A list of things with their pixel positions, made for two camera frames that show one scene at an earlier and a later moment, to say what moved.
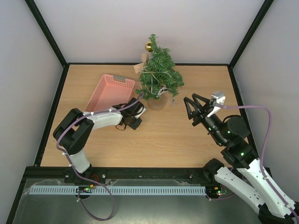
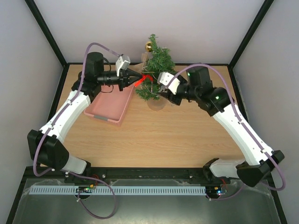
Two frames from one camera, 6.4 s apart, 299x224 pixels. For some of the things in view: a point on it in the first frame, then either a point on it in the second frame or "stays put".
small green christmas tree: (158, 78) stays put
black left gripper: (134, 126) to (124, 77)
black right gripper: (201, 114) to (170, 96)
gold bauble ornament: (148, 46) stays put
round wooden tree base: (158, 104) stays put
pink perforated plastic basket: (110, 91) stays put
